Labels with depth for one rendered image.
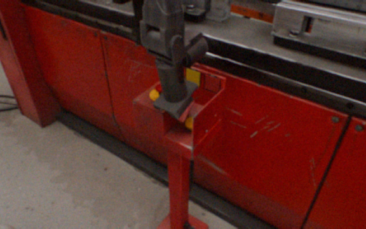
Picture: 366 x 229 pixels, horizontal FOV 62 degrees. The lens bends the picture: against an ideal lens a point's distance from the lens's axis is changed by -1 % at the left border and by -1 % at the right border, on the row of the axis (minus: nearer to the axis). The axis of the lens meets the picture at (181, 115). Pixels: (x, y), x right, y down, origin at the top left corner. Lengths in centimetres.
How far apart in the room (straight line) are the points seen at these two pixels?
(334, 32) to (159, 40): 54
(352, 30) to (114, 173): 129
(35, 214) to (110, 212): 36
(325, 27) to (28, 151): 166
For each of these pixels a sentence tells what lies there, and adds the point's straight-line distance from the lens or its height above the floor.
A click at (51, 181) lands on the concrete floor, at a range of 178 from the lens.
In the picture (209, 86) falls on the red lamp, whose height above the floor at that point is 80.
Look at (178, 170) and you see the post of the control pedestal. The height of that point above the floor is 52.
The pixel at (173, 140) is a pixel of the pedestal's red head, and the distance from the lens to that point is 83.
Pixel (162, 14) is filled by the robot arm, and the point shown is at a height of 107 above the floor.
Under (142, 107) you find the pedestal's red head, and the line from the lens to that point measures 83.
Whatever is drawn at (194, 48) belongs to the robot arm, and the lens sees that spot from 68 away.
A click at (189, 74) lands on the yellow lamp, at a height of 82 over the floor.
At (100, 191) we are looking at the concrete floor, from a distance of 166.
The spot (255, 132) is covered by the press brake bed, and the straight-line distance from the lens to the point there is 106.
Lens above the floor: 126
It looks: 38 degrees down
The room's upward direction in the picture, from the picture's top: straight up
